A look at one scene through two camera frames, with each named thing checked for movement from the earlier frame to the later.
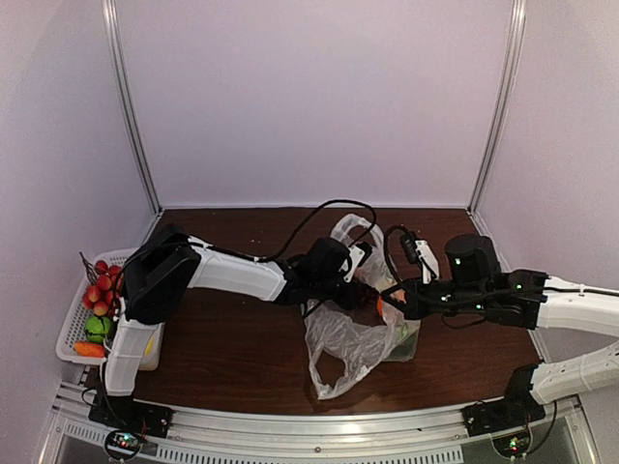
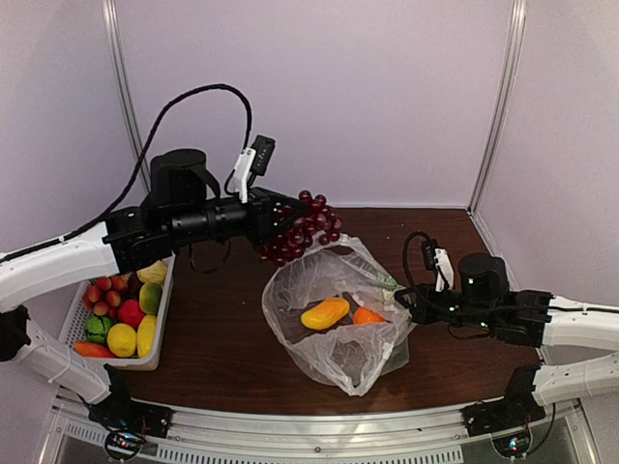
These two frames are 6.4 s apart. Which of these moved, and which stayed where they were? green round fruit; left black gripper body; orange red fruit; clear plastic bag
Moved: clear plastic bag; left black gripper body
Stayed: orange red fruit; green round fruit
